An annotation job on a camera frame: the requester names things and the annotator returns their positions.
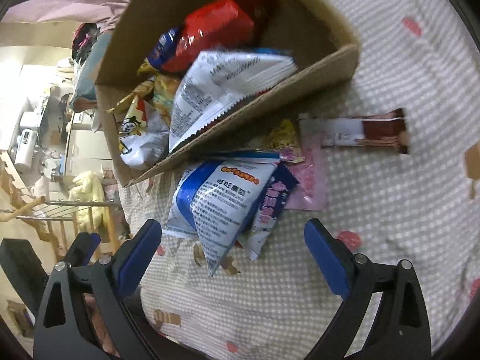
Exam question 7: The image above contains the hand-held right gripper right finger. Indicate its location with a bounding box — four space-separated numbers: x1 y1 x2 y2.
304 218 432 360

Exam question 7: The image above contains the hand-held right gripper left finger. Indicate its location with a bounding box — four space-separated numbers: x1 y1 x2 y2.
33 218 163 360

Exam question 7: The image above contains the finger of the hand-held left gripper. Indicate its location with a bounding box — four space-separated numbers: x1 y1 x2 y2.
65 232 102 267

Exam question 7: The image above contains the purple white snack packet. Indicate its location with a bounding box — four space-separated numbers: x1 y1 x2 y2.
247 163 301 261

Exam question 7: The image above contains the pink snack packet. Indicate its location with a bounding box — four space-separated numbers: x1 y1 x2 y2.
281 135 331 211

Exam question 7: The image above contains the blue white snack packet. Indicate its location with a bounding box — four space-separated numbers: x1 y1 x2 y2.
165 159 280 278

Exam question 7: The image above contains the white cartoon snack packet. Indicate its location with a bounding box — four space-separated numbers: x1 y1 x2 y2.
118 99 171 169

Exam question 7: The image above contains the yellow black snack packet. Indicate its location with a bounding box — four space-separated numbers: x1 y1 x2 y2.
259 119 302 164

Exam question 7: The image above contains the brown white snack bar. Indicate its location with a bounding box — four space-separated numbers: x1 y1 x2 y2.
298 108 409 155

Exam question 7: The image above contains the orange brown snack packet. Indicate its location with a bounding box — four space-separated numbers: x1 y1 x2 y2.
107 82 156 115

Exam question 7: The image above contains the white fine-print snack packet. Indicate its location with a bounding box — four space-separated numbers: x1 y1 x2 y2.
168 47 299 154

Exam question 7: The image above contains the dark blue snack packet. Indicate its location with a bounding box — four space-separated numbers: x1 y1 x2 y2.
146 26 184 72

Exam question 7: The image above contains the red snack packet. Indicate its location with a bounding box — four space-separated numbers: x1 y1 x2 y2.
161 0 278 74

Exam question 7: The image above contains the brown cardboard box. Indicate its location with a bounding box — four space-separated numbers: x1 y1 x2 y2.
94 0 361 188

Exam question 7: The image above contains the pale yellow jacket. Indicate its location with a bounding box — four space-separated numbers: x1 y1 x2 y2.
67 170 109 233

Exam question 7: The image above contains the white kitchen cabinet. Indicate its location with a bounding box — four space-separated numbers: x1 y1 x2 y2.
67 127 113 162

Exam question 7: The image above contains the teal cushion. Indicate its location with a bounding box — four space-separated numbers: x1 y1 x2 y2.
71 30 113 113

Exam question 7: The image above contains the pile of dark clothes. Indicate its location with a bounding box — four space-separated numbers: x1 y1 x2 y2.
71 22 100 61

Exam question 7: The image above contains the pink curtain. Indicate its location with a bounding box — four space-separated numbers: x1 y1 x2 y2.
4 0 130 23

